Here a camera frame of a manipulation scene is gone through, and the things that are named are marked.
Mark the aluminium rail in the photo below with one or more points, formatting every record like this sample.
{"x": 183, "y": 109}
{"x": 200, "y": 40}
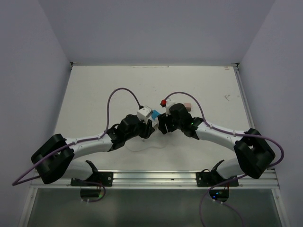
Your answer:
{"x": 184, "y": 179}
{"x": 246, "y": 106}

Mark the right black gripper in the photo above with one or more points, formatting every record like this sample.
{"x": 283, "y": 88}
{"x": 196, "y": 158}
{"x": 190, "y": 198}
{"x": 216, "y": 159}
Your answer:
{"x": 164, "y": 119}

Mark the blue plug adapter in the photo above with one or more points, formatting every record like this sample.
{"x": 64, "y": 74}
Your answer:
{"x": 155, "y": 114}

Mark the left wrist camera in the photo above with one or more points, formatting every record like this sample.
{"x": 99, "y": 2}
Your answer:
{"x": 144, "y": 113}

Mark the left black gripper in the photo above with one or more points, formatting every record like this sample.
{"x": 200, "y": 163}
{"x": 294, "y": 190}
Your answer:
{"x": 147, "y": 129}

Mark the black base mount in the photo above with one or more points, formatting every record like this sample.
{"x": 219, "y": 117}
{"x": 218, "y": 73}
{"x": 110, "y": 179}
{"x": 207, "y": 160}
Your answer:
{"x": 209, "y": 178}
{"x": 94, "y": 179}

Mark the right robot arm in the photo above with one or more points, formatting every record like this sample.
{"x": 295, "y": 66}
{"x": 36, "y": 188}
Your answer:
{"x": 195, "y": 127}

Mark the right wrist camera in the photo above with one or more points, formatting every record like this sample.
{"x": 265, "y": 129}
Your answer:
{"x": 167, "y": 104}

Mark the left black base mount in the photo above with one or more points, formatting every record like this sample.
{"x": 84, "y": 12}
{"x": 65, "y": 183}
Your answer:
{"x": 94, "y": 179}

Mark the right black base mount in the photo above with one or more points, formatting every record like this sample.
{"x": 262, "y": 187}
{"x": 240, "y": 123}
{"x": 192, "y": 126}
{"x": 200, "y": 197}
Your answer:
{"x": 209, "y": 178}

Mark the aluminium right side rail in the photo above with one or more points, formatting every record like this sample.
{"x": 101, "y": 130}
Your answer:
{"x": 246, "y": 106}

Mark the aluminium front rail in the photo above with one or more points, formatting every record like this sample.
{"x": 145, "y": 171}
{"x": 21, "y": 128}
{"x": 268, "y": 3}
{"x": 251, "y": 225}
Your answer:
{"x": 184, "y": 179}

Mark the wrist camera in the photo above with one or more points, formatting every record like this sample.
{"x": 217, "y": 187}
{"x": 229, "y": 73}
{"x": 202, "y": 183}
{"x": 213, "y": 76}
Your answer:
{"x": 167, "y": 104}
{"x": 144, "y": 113}

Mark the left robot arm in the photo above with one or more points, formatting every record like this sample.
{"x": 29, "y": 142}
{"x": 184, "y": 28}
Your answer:
{"x": 56, "y": 158}

